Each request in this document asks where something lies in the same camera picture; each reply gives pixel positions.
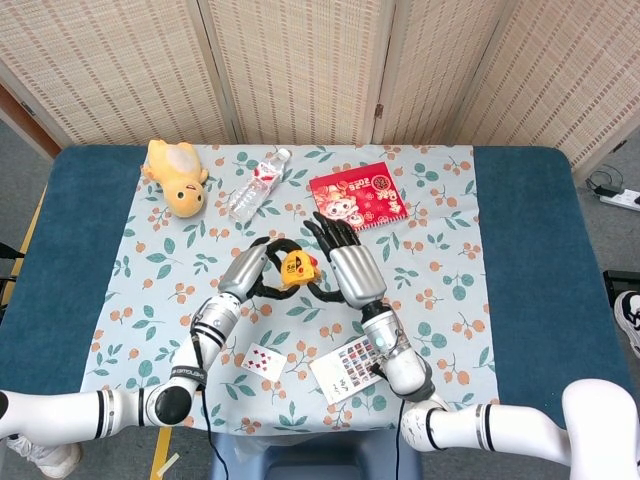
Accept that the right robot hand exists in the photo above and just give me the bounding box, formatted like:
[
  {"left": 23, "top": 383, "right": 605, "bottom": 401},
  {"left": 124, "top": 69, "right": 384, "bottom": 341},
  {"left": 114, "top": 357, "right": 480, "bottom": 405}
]
[{"left": 302, "top": 211, "right": 388, "bottom": 310}]

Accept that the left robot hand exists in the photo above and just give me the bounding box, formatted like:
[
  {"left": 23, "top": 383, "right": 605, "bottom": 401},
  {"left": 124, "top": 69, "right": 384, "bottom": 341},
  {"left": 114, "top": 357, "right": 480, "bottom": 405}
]
[{"left": 217, "top": 236, "right": 304, "bottom": 303}]

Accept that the yellow tape measure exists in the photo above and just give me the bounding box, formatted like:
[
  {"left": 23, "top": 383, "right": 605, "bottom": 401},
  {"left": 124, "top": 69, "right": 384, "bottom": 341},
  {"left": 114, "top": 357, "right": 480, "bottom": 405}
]
[{"left": 279, "top": 250, "right": 322, "bottom": 288}]

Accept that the floral tablecloth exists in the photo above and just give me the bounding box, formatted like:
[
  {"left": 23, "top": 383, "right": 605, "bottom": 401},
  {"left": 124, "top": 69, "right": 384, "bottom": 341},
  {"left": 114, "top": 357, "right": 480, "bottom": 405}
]
[{"left": 79, "top": 143, "right": 501, "bottom": 435}]

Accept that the red spiral notebook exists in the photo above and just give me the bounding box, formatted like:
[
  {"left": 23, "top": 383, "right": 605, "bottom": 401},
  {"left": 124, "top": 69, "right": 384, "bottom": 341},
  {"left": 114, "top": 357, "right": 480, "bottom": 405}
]
[{"left": 308, "top": 161, "right": 410, "bottom": 233}]

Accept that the clear plastic water bottle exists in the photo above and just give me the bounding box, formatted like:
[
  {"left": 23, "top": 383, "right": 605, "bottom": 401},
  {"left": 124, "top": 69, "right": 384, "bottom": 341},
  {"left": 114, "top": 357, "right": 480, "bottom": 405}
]
[{"left": 228, "top": 147, "right": 293, "bottom": 223}]

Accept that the nine of diamonds card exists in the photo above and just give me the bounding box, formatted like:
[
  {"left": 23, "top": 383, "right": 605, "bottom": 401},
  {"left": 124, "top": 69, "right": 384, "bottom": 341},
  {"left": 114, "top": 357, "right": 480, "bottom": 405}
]
[{"left": 240, "top": 342, "right": 288, "bottom": 382}]

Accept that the white postcard pack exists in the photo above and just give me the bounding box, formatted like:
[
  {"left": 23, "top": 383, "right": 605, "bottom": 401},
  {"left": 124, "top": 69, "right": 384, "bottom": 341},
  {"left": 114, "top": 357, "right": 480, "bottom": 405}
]
[{"left": 308, "top": 336, "right": 387, "bottom": 406}]

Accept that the yellow plush toy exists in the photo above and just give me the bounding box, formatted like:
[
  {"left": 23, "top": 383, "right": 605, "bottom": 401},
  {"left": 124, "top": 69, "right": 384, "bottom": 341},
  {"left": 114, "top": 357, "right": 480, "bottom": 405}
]
[{"left": 141, "top": 140, "right": 210, "bottom": 220}]

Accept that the blue table cover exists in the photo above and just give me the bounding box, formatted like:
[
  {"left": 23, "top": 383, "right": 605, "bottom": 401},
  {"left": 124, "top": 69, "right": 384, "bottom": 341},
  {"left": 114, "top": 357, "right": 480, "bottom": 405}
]
[{"left": 0, "top": 143, "right": 632, "bottom": 431}]

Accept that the woven folding screen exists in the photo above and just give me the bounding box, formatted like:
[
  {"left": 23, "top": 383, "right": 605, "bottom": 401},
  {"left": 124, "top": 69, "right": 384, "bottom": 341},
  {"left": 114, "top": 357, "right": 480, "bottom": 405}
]
[{"left": 0, "top": 0, "right": 640, "bottom": 182}]

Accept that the white power strip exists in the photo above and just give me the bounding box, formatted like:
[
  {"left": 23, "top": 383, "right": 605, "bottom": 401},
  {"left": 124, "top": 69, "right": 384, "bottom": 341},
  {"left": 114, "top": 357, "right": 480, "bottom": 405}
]
[{"left": 598, "top": 188, "right": 640, "bottom": 211}]

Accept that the black and white sneaker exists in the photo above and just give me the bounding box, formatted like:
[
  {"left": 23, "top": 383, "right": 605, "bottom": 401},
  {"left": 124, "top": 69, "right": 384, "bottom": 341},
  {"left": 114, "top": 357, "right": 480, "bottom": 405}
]
[{"left": 612, "top": 290, "right": 640, "bottom": 359}]

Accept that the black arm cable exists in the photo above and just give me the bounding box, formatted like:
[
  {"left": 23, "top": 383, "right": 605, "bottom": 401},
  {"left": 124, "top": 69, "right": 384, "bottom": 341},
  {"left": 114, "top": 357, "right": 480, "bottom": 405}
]
[
  {"left": 189, "top": 314, "right": 230, "bottom": 480},
  {"left": 394, "top": 399, "right": 407, "bottom": 480}
]

